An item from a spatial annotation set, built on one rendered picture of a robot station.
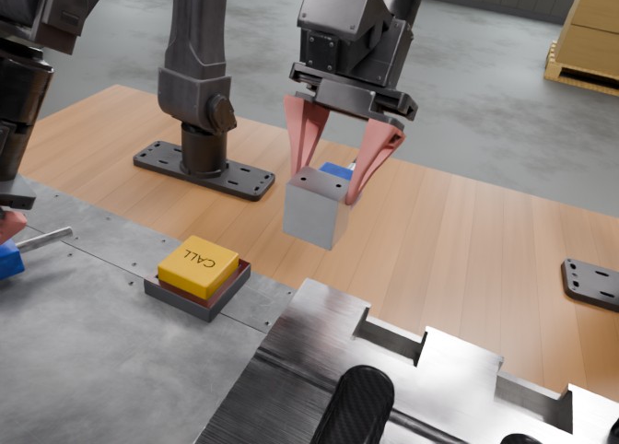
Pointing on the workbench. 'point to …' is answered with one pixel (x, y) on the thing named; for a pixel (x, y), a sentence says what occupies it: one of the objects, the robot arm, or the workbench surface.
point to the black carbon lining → (367, 410)
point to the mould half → (435, 353)
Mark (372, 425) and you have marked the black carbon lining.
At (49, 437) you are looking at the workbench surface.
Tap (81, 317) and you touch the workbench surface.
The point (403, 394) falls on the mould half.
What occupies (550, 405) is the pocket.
